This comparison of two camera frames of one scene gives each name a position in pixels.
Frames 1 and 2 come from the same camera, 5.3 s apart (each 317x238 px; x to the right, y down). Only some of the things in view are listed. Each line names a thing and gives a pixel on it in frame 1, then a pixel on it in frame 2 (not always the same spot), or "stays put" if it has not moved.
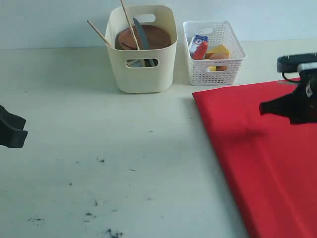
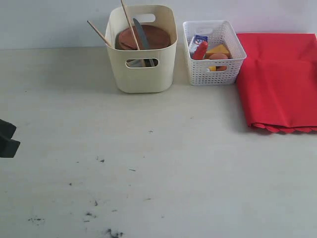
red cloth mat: [269, 163] to [278, 81]
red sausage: [201, 50] stays put
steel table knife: [143, 42] stays put
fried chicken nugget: [221, 68] stays put
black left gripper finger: [13, 120] to [7, 129]
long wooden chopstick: [131, 25] stays put
